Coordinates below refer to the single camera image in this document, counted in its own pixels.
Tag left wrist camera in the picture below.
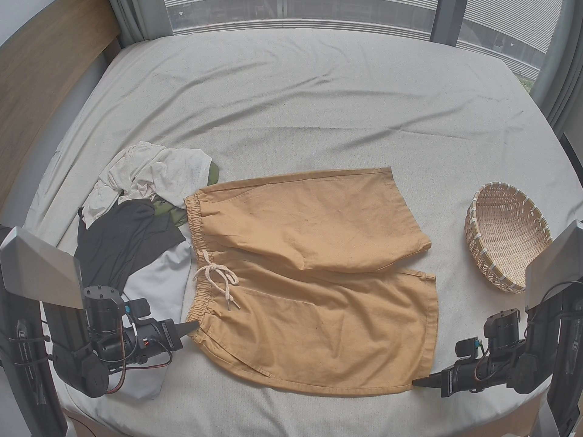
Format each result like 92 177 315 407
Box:
124 297 160 329

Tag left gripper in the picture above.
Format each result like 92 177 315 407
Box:
122 319 185 361

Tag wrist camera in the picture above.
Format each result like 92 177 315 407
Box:
455 337 482 364
124 297 160 329

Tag white garment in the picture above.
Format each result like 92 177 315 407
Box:
83 141 213 226

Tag round woven basket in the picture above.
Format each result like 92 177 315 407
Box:
464 182 554 294

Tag green garment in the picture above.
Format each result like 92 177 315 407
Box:
150 162 220 227

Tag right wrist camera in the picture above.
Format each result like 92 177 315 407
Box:
455 337 482 364

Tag pale blue garment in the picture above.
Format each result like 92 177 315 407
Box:
105 242 194 400

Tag bed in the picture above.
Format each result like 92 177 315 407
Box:
0 0 583 437

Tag black garment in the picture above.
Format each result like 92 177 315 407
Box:
75 198 186 297

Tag tan shorts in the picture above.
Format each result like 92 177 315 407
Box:
183 167 439 395

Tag grey-green curtain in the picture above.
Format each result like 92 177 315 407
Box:
84 0 176 46
530 0 583 131

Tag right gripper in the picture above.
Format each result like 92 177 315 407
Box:
439 356 491 398

